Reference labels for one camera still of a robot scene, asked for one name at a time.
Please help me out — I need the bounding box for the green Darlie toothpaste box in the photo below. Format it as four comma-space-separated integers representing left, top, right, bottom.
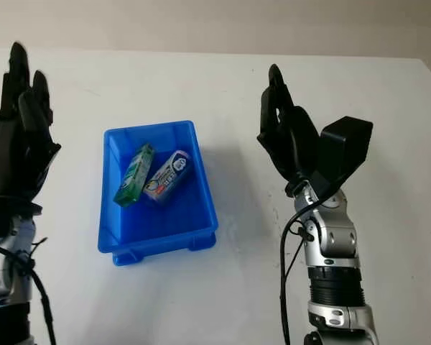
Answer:
113, 142, 157, 208

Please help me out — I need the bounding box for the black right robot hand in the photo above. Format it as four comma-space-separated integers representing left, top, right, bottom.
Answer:
256, 63, 324, 188

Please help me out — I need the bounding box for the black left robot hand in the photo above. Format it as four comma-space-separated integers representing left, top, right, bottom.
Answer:
0, 42, 62, 203

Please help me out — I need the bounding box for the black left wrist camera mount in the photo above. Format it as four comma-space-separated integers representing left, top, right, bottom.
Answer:
0, 195, 44, 247

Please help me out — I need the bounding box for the purple printed can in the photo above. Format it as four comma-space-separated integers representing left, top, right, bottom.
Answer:
142, 149, 193, 208

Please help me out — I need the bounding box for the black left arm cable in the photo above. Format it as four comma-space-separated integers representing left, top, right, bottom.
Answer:
0, 236, 57, 345

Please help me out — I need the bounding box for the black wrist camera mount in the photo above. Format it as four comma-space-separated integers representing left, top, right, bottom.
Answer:
0, 195, 44, 247
310, 116, 374, 199

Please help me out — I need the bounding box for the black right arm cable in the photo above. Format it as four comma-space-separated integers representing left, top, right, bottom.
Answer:
279, 193, 328, 345

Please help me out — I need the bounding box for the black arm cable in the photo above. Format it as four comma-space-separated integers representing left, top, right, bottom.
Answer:
279, 193, 328, 345
0, 236, 57, 345

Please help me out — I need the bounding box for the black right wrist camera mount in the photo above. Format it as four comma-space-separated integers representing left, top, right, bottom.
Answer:
310, 116, 374, 199

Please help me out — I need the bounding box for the blue plastic tray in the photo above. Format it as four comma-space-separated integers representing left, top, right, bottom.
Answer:
96, 120, 220, 268

